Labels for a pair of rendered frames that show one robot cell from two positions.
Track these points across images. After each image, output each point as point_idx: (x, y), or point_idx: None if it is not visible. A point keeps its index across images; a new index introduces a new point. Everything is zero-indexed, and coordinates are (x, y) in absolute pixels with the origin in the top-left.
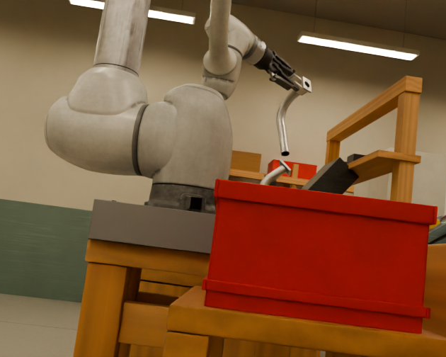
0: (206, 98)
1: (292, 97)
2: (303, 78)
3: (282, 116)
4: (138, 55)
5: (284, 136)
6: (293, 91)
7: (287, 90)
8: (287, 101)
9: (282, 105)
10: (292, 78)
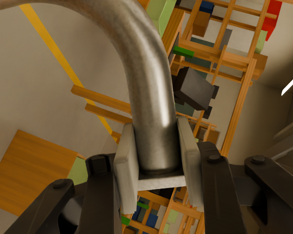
0: None
1: (127, 77)
2: (184, 185)
3: (36, 0)
4: None
5: None
6: (145, 102)
7: (49, 186)
8: (113, 43)
9: (96, 10)
10: (186, 172)
